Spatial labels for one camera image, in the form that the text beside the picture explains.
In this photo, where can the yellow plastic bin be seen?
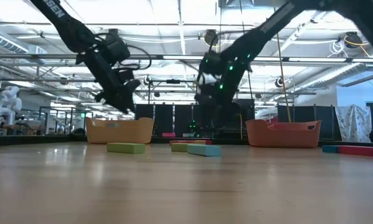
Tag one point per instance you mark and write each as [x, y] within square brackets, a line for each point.
[120, 133]

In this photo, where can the teal flat object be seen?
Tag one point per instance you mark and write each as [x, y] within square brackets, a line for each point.
[189, 135]

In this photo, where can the silver ventilation duct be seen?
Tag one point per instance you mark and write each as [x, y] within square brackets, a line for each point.
[345, 73]
[5, 42]

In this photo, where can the red-orange long block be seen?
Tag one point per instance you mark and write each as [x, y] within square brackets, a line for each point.
[181, 141]

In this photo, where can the black partition panels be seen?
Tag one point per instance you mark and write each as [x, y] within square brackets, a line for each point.
[324, 123]
[164, 119]

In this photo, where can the patterned white cloth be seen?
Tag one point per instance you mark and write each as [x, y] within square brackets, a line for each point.
[354, 124]

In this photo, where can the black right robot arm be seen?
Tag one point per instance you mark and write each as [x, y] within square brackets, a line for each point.
[267, 28]

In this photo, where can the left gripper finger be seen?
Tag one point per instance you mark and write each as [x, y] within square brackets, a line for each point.
[124, 102]

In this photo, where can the orange plastic bin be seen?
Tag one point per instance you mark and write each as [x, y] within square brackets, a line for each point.
[282, 138]

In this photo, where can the dark red long block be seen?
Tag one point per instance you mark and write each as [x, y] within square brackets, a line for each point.
[208, 142]

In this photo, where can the light green long block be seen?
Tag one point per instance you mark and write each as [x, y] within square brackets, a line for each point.
[126, 148]

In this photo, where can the pink flat object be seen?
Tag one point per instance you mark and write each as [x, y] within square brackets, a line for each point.
[168, 135]

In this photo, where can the black gantry frame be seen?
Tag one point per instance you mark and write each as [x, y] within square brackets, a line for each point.
[173, 81]

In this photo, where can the black aluminium table frame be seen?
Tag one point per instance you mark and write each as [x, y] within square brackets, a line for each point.
[33, 140]

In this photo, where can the grey ceiling rail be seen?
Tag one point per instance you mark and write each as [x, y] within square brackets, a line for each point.
[173, 58]

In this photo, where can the light blue long block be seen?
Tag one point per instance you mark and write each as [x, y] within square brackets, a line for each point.
[204, 150]

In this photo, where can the black device with green lights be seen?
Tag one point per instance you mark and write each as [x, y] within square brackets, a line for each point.
[193, 126]

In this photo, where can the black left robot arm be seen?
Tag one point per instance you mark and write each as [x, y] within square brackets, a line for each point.
[64, 25]

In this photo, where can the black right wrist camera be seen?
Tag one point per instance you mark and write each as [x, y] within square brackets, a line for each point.
[209, 63]

